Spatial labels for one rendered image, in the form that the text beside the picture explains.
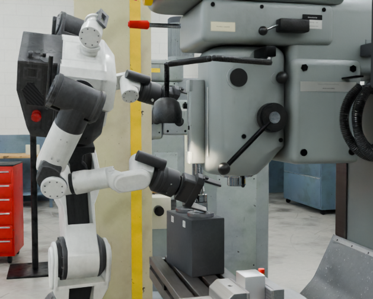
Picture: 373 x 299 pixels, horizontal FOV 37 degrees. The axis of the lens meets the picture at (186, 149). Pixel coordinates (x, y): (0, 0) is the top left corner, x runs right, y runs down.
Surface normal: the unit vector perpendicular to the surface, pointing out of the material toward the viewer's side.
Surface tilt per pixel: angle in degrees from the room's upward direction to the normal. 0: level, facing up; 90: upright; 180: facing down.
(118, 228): 90
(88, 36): 123
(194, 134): 90
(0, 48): 90
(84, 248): 60
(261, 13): 90
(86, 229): 74
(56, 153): 117
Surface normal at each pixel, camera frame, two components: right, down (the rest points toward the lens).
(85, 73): 0.26, -0.20
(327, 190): 0.24, 0.05
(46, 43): 0.22, -0.79
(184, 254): -0.91, 0.02
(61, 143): 0.10, 0.50
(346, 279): -0.87, -0.44
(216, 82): -0.60, 0.04
